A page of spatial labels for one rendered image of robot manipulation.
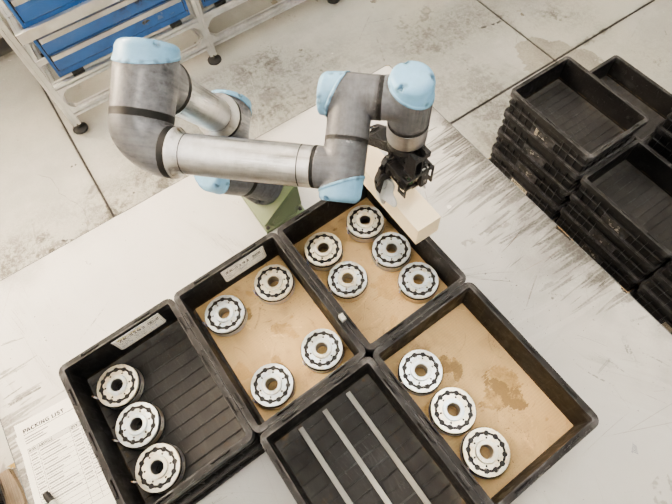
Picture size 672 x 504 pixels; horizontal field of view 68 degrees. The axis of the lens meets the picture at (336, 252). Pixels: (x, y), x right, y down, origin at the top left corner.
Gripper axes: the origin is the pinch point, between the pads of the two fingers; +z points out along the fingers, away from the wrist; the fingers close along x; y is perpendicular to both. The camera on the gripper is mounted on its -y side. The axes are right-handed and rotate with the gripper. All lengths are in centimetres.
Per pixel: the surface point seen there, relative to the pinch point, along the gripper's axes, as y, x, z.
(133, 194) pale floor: -129, -58, 110
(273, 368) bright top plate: 12, -43, 24
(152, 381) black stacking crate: -4, -70, 27
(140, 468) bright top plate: 14, -79, 24
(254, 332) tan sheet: 0, -43, 27
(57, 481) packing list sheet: 0, -103, 39
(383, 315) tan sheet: 15.4, -13.5, 26.4
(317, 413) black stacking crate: 26, -40, 27
